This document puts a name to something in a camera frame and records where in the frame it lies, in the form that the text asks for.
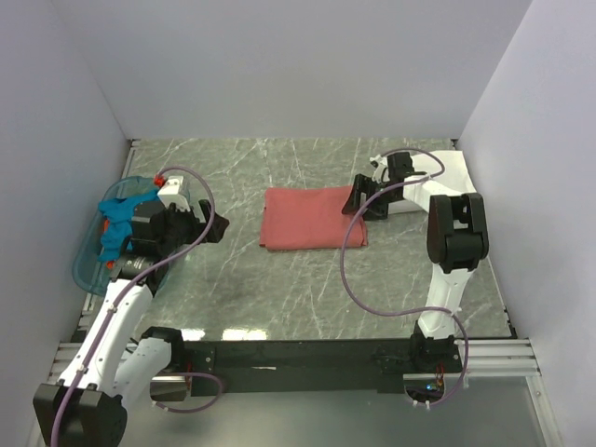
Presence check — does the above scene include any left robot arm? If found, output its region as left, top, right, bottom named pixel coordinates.
left=34, top=198, right=229, bottom=446

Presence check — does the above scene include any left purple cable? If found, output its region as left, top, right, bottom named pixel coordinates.
left=48, top=167, right=225, bottom=447

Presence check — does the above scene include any purple cable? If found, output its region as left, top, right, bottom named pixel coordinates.
left=48, top=167, right=225, bottom=447
left=341, top=147, right=469, bottom=409

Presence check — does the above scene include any salmon pink t shirt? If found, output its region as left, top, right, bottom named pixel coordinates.
left=260, top=186, right=368, bottom=251

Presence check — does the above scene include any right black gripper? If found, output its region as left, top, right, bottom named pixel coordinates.
left=341, top=174, right=399, bottom=223

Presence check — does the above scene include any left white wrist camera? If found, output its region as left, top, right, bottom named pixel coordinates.
left=154, top=175, right=191, bottom=212

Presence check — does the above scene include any blue t shirt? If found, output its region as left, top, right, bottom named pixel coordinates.
left=98, top=189, right=157, bottom=263

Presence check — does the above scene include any black base beam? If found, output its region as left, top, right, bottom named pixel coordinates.
left=185, top=335, right=463, bottom=394

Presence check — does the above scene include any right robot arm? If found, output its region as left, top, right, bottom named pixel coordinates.
left=342, top=149, right=489, bottom=372

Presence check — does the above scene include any folded white t shirt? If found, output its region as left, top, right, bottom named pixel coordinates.
left=379, top=148, right=477, bottom=215

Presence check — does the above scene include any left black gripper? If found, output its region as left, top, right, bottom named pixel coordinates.
left=158, top=198, right=228, bottom=254

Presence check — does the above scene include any teal plastic basket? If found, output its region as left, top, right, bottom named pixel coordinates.
left=72, top=176, right=165, bottom=295

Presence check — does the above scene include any orange t shirt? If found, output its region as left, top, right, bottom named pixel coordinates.
left=102, top=219, right=116, bottom=268

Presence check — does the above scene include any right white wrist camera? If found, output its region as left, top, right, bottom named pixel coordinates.
left=370, top=155, right=390, bottom=183

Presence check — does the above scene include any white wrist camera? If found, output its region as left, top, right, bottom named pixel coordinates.
left=154, top=175, right=191, bottom=212
left=370, top=155, right=390, bottom=183

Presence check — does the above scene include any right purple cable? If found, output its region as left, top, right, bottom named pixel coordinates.
left=341, top=147, right=469, bottom=409

